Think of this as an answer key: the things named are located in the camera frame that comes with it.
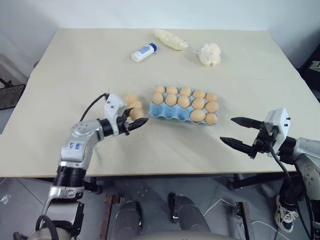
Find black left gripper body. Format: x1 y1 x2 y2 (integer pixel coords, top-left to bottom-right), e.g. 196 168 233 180
115 109 133 137

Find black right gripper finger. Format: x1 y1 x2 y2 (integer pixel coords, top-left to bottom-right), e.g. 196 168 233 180
230 116 264 131
219 136 254 155

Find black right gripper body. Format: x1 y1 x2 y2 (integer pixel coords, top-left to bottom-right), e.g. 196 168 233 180
248 120 274 160

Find blue egg carton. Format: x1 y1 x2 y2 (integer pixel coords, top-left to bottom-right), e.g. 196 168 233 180
148 85 220 126

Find white bottle with blue cap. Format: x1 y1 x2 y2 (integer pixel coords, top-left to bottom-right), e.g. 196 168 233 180
131 43 158 63

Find white and black sneaker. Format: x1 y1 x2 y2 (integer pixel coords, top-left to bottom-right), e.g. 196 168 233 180
274 194 300 231

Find black furniture with papers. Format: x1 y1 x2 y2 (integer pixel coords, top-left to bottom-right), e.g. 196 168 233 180
296 37 320 104

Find clear plastic bag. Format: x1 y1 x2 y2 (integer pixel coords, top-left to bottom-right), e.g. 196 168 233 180
152 28 190 52

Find dark rounded robot leg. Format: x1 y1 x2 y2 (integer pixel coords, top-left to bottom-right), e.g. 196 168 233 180
115 199 145 240
167 192 211 234

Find rusty metal bar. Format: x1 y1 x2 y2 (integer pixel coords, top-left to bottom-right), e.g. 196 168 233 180
100 194 120 240

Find black mesh chair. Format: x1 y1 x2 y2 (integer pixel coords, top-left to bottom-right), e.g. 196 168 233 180
0 78 27 111

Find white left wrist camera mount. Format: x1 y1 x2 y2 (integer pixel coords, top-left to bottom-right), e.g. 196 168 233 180
103 93 128 136

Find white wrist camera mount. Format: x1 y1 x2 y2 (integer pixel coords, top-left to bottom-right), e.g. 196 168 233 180
103 93 128 136
263 107 291 149

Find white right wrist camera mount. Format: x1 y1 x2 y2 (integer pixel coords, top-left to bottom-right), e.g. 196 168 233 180
263 107 291 149

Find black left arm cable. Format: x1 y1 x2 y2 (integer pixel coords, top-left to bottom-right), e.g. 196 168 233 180
80 93 110 123

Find black table frame bar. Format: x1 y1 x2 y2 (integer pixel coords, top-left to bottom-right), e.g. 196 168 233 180
226 171 302 191

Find white floor cable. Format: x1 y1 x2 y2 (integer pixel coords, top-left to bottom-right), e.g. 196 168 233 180
202 197 278 240

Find thick black cable loop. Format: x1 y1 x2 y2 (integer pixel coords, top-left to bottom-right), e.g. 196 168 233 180
34 214 58 240

